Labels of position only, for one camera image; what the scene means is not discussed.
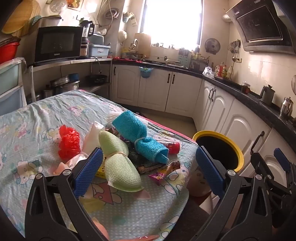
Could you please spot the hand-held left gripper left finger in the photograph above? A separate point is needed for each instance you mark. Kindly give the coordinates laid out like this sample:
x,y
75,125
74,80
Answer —
x,y
89,172

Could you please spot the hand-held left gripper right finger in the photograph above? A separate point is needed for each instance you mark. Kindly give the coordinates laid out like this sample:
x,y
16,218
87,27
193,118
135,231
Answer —
x,y
210,172

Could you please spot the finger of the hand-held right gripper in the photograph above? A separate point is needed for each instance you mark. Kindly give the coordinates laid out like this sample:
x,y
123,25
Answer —
x,y
261,162
281,158

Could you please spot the yellow brown seasoning packet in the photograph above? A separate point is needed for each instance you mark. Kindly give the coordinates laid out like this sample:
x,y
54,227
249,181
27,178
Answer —
x,y
100,172

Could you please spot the green foam fruit net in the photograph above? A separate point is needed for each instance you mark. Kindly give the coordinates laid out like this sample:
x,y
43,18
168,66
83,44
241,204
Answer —
x,y
120,166

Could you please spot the yellow rim trash bin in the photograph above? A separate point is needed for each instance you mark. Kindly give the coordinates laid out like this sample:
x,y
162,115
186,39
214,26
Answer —
x,y
209,133

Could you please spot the red plastic bag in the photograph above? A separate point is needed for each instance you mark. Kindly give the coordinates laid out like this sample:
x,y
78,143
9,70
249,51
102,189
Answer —
x,y
68,143

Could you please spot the red capped tube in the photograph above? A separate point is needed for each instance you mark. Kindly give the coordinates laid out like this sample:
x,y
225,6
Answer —
x,y
174,147

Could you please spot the purple orange candy wrapper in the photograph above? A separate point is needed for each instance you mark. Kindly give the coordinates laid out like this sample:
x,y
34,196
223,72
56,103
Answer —
x,y
161,175

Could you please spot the shiny steel kettle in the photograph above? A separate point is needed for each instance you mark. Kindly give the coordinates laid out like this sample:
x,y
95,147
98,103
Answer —
x,y
286,109

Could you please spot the blue foam fruit net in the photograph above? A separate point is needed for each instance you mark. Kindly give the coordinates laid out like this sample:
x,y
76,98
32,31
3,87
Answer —
x,y
129,125

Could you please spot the black countertop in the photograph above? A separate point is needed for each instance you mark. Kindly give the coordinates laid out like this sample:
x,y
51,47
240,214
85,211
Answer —
x,y
254,99

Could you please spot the grey steel pitcher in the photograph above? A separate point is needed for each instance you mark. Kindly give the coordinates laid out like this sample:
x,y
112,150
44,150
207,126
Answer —
x,y
267,96

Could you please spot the cartoon printed cloth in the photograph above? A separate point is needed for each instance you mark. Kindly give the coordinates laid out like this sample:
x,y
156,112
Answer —
x,y
46,120

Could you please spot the dark glass jar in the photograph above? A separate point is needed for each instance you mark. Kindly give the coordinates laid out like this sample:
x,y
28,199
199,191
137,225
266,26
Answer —
x,y
245,88

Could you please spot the white kitchen cabinets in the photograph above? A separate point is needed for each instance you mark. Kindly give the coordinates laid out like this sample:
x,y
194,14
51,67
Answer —
x,y
180,92

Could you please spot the steel pot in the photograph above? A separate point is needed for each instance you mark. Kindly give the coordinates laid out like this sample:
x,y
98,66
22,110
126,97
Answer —
x,y
66,85

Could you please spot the black wok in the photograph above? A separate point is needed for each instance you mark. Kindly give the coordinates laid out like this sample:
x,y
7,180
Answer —
x,y
97,78

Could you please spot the blue can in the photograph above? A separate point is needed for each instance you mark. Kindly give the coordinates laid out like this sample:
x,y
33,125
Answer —
x,y
74,76

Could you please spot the group of condiment bottles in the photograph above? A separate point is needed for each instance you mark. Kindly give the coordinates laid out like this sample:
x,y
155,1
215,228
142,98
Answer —
x,y
223,70

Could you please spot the clear plastic bag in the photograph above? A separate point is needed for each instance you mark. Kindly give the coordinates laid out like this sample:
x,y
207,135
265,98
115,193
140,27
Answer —
x,y
208,72

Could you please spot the dark spice rack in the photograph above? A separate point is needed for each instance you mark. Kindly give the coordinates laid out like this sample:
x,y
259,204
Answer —
x,y
200,63

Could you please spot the plastic drawer cabinet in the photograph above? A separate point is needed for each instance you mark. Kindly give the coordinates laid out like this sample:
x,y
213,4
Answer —
x,y
10,92

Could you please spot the steel shelf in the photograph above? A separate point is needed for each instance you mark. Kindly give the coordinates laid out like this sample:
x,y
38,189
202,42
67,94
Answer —
x,y
69,62

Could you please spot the blue hanging basket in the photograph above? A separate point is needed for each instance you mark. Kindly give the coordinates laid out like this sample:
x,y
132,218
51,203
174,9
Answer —
x,y
145,73

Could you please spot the teal drawer organizer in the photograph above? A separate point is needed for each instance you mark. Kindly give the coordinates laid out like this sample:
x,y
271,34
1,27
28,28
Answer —
x,y
184,59

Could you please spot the hanging utensil rack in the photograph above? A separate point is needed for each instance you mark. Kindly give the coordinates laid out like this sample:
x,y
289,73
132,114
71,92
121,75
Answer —
x,y
234,47

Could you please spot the blue plastic tub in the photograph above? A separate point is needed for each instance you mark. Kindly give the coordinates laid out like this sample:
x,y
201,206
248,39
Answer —
x,y
99,51

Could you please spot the black microwave oven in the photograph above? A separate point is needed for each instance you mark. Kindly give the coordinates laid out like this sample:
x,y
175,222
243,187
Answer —
x,y
57,42

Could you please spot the black range hood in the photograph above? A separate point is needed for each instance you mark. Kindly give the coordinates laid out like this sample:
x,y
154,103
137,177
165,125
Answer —
x,y
261,23

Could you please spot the wooden cutting board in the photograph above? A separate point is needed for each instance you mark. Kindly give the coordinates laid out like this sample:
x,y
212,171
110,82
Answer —
x,y
143,46

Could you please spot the steel faucet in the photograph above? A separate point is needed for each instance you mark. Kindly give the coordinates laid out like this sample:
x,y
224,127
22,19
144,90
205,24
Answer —
x,y
136,42

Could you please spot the blender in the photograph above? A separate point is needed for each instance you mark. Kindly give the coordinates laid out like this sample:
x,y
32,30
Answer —
x,y
86,32

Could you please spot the white hanging scoop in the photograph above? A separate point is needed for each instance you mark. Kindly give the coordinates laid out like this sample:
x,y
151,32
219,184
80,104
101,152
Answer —
x,y
122,36

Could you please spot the red plastic basin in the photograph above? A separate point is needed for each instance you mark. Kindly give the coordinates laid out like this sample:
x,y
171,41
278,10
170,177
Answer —
x,y
8,53

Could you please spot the window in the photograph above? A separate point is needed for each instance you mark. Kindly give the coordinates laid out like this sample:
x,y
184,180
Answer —
x,y
171,20

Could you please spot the woven bamboo tray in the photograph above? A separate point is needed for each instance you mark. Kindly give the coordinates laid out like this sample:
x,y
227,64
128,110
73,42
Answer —
x,y
18,16

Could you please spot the round wall fan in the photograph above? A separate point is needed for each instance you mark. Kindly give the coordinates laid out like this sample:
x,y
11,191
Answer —
x,y
212,45

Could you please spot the silver exhaust duct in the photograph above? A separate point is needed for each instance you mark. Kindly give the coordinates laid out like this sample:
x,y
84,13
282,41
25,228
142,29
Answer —
x,y
226,18

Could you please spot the hanging wall holder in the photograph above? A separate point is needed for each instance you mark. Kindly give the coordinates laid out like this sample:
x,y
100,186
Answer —
x,y
129,18

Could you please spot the fruit wall picture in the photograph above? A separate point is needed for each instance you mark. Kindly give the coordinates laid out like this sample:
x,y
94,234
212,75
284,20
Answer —
x,y
75,4

